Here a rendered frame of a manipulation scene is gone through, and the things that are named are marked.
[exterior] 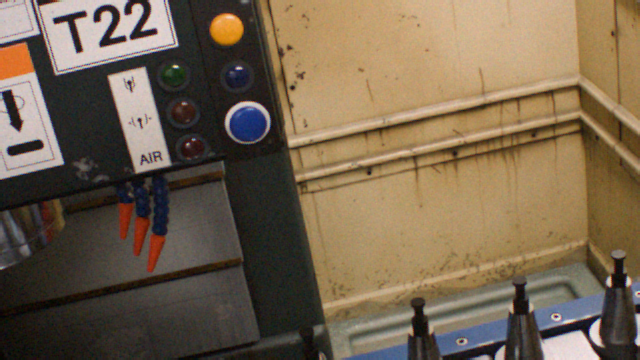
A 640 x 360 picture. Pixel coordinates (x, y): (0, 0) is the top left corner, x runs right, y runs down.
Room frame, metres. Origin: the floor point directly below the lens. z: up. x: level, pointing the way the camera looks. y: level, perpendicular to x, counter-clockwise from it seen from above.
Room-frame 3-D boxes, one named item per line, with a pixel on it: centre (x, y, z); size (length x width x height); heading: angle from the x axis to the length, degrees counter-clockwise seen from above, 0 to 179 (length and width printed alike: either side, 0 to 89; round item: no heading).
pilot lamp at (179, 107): (0.66, 0.09, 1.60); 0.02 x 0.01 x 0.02; 93
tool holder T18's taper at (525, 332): (0.74, -0.18, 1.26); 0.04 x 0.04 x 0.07
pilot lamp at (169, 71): (0.66, 0.09, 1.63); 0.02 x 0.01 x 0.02; 93
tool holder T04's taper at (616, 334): (0.74, -0.29, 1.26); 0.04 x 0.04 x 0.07
